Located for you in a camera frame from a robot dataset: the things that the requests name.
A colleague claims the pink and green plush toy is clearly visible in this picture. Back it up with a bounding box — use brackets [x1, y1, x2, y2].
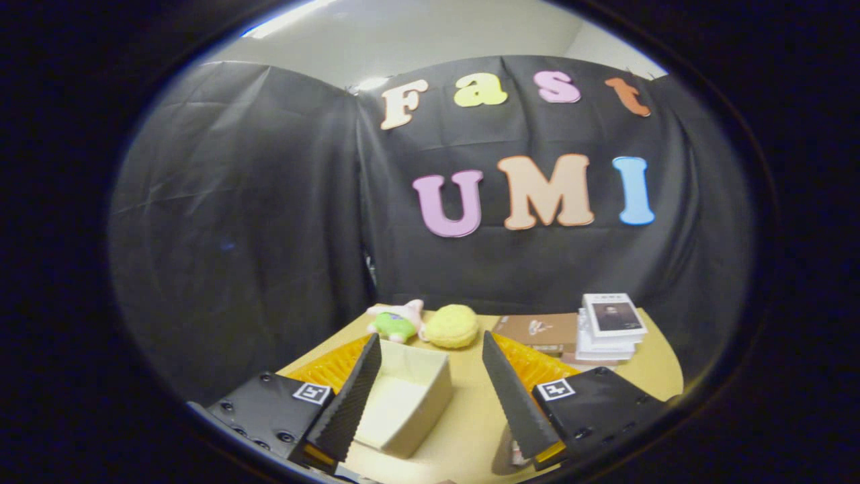
[366, 299, 427, 345]

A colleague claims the black backdrop cloth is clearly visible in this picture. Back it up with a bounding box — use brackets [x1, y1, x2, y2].
[107, 55, 757, 404]

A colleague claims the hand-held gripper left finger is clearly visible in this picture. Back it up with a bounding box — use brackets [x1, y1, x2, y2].
[188, 333, 382, 475]

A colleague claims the white book with portrait cover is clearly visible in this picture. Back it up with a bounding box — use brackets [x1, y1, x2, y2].
[581, 292, 648, 345]

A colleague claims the beige fabric storage box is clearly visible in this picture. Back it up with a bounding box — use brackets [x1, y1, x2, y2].
[349, 339, 454, 460]

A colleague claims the plain white book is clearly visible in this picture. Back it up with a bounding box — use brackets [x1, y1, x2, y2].
[576, 309, 639, 364]

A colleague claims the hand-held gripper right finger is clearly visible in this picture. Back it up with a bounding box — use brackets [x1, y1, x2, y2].
[481, 331, 666, 471]

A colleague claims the brown book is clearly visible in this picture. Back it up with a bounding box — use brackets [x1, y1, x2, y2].
[492, 313, 580, 357]

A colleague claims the yellow round plush toy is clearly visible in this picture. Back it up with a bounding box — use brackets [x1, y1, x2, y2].
[425, 304, 480, 349]

